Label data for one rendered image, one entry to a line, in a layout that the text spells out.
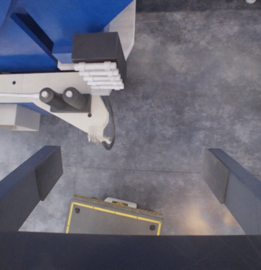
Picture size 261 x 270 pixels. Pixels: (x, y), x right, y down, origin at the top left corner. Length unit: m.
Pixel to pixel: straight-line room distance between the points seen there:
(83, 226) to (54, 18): 1.27
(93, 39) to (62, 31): 0.17
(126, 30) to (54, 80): 0.44
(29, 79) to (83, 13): 0.53
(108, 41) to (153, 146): 1.15
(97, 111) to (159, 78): 1.02
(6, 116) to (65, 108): 0.69
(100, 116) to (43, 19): 0.44
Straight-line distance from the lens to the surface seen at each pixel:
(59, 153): 0.17
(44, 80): 1.10
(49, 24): 0.85
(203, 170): 0.17
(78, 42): 0.74
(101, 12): 0.74
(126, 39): 1.00
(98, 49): 0.71
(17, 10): 1.84
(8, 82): 1.22
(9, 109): 1.56
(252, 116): 1.92
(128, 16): 1.07
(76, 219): 1.53
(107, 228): 1.48
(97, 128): 0.90
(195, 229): 1.81
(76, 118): 0.96
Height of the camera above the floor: 1.68
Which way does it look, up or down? 80 degrees down
